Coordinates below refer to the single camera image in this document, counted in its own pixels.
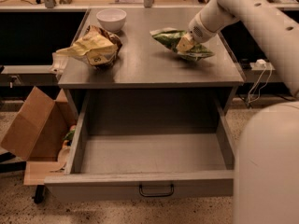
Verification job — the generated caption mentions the open grey top drawer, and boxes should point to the open grey top drawer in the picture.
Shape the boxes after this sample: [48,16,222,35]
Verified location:
[45,89,235,202]

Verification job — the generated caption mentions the black drawer handle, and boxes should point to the black drawer handle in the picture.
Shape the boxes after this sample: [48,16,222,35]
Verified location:
[138,184,175,198]

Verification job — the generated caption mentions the items inside cardboard box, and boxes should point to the items inside cardboard box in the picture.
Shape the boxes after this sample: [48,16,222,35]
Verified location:
[57,125,76,170]

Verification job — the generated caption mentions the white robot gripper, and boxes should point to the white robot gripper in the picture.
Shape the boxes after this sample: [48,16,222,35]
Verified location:
[176,0,238,52]

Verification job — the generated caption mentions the green jalapeno chip bag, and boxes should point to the green jalapeno chip bag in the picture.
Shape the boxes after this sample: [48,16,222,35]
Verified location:
[149,28,214,62]

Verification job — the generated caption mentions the white ceramic bowl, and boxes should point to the white ceramic bowl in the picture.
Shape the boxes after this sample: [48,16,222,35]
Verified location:
[96,8,127,33]

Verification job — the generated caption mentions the grey cabinet with top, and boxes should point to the grey cabinet with top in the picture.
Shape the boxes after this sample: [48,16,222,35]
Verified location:
[57,7,245,123]

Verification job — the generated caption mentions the yellow crumpled chip bag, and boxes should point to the yellow crumpled chip bag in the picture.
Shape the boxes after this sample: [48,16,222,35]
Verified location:
[56,25,122,69]

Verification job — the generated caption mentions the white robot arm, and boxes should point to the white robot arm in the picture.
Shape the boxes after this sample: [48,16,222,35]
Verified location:
[177,0,299,224]

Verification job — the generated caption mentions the brown cardboard box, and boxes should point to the brown cardboard box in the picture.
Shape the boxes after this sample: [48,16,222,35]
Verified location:
[1,87,77,186]

